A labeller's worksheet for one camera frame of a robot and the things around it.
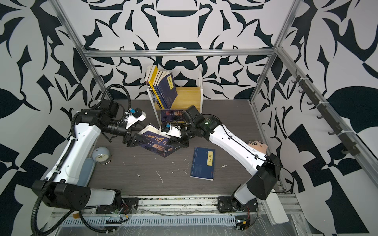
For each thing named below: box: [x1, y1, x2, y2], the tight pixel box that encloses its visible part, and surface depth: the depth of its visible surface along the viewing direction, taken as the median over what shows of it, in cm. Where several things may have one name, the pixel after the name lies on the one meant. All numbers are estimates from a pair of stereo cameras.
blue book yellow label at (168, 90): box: [158, 72, 178, 110], surface depth 86 cm
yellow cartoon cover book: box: [148, 65, 165, 110], surface depth 79 cm
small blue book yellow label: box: [153, 85, 169, 110], surface depth 82 cm
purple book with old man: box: [160, 109, 187, 122], surface depth 103 cm
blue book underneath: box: [189, 146, 216, 181], surface depth 89 cm
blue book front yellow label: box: [153, 85, 168, 109], surface depth 81 cm
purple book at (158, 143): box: [137, 123, 182, 158], surface depth 69 cm
